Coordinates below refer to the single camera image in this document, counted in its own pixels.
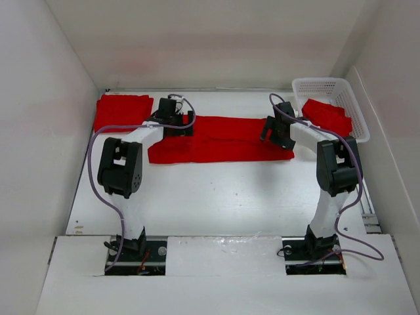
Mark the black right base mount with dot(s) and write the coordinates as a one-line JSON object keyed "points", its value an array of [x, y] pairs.
{"points": [[301, 260]]}

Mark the red t-shirts in basket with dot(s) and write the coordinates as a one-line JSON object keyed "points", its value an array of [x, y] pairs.
{"points": [[328, 117]]}

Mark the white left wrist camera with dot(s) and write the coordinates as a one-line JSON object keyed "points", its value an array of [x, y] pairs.
{"points": [[177, 97]]}

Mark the white plastic basket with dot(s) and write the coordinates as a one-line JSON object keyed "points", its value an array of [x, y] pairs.
{"points": [[336, 92]]}

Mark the folded red t-shirt stack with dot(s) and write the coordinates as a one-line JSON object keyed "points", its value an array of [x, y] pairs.
{"points": [[122, 110]]}

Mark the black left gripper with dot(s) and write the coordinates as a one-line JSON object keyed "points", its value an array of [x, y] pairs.
{"points": [[182, 132]]}

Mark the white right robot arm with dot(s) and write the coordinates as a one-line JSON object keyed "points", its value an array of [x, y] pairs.
{"points": [[338, 172]]}

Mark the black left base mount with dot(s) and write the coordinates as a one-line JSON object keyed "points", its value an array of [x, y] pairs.
{"points": [[151, 263]]}

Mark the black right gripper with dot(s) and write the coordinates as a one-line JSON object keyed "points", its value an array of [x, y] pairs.
{"points": [[272, 123]]}

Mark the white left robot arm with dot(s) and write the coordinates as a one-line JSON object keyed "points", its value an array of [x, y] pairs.
{"points": [[122, 161]]}

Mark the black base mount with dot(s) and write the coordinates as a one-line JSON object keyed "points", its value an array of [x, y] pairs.
{"points": [[151, 263], [301, 260]]}

